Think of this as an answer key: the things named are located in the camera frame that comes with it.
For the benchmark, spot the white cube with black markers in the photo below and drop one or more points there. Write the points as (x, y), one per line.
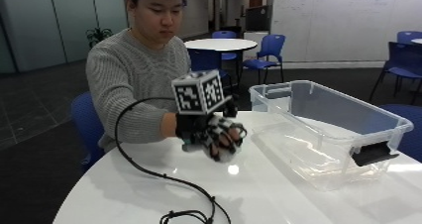
(197, 91)

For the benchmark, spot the black bin latch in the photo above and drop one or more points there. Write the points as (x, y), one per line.
(373, 153)
(277, 91)

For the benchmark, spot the clear plastic storage bin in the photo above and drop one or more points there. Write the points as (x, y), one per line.
(325, 141)

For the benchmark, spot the round white table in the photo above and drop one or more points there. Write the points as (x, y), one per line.
(220, 44)

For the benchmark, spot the the person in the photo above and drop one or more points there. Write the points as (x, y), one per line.
(132, 68)

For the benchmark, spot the black cabinet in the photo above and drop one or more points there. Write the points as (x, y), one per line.
(257, 18)

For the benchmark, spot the green potted plant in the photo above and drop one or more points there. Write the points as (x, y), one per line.
(97, 35)

